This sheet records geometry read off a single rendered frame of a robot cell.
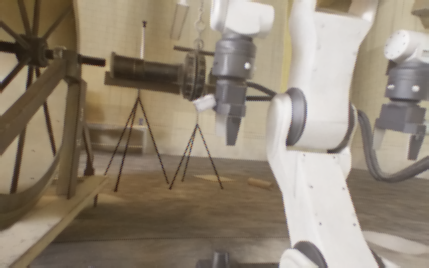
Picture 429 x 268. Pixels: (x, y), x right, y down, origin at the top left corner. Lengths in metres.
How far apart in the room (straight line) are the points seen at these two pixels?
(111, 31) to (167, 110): 3.05
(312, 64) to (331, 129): 0.15
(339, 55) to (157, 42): 9.61
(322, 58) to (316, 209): 0.32
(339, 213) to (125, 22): 10.01
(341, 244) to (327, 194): 0.10
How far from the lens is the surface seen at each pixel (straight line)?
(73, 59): 1.66
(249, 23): 0.59
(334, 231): 0.62
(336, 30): 0.69
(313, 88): 0.65
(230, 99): 0.56
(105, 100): 9.81
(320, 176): 0.65
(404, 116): 0.79
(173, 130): 9.67
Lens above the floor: 0.53
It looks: 2 degrees up
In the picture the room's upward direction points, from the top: 5 degrees clockwise
